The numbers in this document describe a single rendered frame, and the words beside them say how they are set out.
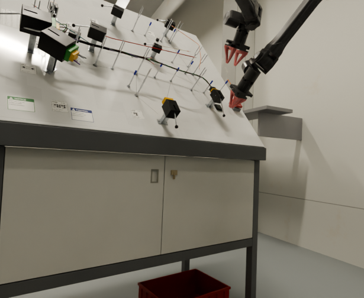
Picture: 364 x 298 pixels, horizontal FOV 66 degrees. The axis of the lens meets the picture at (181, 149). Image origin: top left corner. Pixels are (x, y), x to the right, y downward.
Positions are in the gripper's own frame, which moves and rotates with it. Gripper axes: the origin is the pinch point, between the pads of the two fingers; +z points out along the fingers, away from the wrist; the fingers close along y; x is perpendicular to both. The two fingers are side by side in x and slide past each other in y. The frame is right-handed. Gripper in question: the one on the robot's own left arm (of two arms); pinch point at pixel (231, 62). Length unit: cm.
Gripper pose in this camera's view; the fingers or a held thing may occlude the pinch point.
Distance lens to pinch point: 140.5
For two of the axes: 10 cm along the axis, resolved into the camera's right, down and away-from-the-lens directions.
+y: -8.0, -0.4, -5.9
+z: -3.0, 8.9, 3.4
